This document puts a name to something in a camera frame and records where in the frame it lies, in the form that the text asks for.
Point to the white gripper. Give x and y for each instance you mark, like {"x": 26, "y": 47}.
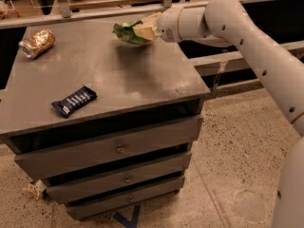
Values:
{"x": 168, "y": 25}

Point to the green rice chip bag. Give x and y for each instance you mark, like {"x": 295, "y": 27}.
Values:
{"x": 125, "y": 33}

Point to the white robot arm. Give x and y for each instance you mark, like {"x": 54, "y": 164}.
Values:
{"x": 225, "y": 23}

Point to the dark blue rxbar wrapper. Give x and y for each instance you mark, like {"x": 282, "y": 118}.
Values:
{"x": 75, "y": 101}

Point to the grey drawer cabinet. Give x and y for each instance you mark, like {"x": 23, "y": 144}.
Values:
{"x": 32, "y": 124}

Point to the gold soda can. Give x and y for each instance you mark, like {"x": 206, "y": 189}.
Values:
{"x": 37, "y": 43}

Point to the top grey drawer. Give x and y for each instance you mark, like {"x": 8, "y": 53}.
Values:
{"x": 61, "y": 159}

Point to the grey drawer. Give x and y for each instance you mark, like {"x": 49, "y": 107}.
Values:
{"x": 61, "y": 159}
{"x": 136, "y": 195}
{"x": 98, "y": 184}

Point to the middle grey drawer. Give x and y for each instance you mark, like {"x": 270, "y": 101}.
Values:
{"x": 98, "y": 184}

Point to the bottom grey drawer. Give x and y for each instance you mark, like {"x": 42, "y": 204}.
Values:
{"x": 136, "y": 195}

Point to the crumpled paper scrap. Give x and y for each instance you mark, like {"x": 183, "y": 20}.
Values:
{"x": 37, "y": 188}

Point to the grey metal railing frame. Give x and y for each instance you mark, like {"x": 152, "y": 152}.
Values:
{"x": 87, "y": 53}

